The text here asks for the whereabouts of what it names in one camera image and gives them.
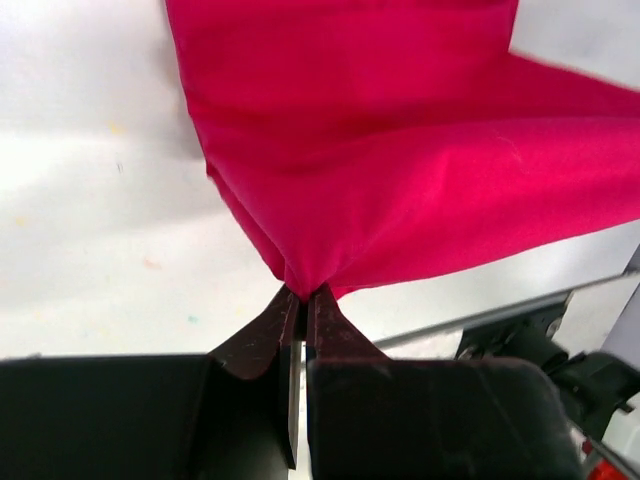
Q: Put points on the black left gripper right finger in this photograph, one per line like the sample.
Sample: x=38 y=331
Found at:
x=373 y=417

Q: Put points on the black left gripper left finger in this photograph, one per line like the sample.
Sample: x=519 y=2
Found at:
x=231 y=413

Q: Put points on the red t shirt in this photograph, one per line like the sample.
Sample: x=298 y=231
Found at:
x=364 y=143

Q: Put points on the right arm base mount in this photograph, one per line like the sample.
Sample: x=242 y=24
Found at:
x=599 y=391

